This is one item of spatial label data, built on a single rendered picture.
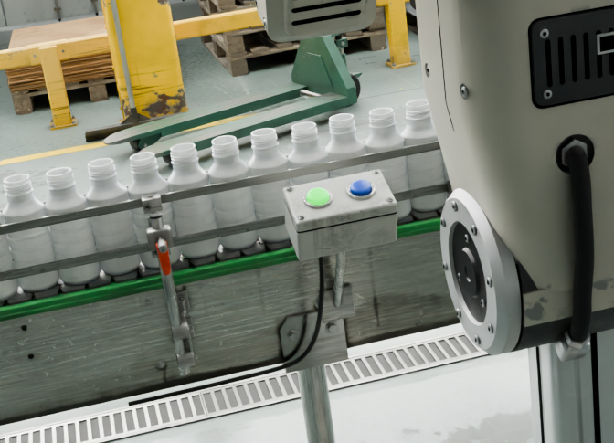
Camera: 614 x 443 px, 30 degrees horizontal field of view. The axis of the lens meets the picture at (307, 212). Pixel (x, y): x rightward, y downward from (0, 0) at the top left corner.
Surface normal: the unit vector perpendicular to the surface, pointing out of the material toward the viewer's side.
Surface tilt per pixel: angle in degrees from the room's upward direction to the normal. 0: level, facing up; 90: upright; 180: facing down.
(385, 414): 0
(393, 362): 0
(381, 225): 110
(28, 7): 90
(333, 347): 90
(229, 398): 0
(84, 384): 90
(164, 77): 90
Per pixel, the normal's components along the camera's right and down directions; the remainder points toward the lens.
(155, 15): 0.22, 0.32
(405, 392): -0.12, -0.93
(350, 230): 0.25, 0.61
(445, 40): -0.97, 0.19
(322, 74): -0.83, 0.29
